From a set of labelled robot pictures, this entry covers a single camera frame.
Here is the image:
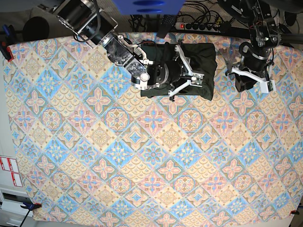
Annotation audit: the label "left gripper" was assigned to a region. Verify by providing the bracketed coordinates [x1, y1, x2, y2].
[225, 51, 276, 93]

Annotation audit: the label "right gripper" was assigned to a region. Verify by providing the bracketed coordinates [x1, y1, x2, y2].
[155, 39, 204, 102]

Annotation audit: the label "dark green long-sleeve shirt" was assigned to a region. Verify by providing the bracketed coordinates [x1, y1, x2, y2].
[141, 42, 217, 100]

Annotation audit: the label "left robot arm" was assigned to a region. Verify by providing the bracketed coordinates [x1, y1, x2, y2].
[218, 0, 303, 93]

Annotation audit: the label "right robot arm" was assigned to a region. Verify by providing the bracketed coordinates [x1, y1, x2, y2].
[34, 0, 205, 101]

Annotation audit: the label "black remote keypad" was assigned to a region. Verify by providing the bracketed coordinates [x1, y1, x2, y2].
[156, 15, 177, 39]

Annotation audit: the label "blue plastic box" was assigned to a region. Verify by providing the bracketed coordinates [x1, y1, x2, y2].
[113, 0, 185, 15]

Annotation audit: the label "patterned tile tablecloth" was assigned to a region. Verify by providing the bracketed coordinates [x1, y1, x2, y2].
[3, 34, 303, 227]

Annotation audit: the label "orange clamp bottom right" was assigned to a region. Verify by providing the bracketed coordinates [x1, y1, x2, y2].
[291, 210, 300, 215]

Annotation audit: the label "black round stool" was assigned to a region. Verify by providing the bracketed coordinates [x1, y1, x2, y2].
[22, 17, 50, 42]

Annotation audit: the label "red white label stickers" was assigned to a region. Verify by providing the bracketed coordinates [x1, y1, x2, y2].
[0, 156, 23, 187]

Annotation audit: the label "blue clamp bottom left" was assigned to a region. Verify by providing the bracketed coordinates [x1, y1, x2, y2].
[20, 202, 43, 227]

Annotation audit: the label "white cabinet drawer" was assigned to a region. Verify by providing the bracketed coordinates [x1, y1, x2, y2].
[0, 187, 32, 227]

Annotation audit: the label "white power strip red switch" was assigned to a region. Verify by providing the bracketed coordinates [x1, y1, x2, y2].
[175, 22, 219, 32]

